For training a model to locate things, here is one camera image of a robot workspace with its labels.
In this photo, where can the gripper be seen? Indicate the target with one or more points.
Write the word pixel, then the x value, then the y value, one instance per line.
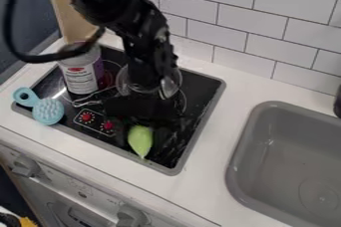
pixel 142 108

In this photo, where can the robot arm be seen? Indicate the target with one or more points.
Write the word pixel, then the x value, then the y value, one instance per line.
pixel 120 2

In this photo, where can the green toy pepper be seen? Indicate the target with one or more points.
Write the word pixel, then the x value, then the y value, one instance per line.
pixel 140 139

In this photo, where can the silver pot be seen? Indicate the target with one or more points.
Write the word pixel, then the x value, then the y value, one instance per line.
pixel 171 85

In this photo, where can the toy stove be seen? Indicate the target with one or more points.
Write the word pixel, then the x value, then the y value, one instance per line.
pixel 197 105

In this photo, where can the white can with purple label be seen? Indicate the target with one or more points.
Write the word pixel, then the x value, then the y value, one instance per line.
pixel 80 75

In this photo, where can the blue scrub brush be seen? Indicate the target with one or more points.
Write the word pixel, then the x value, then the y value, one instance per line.
pixel 48 111

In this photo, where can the wooden board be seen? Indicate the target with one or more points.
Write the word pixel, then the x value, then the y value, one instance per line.
pixel 66 15

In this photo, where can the toy sink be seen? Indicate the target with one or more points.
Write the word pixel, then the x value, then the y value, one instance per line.
pixel 288 161

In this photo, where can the tap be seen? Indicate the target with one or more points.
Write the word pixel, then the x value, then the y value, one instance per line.
pixel 338 103

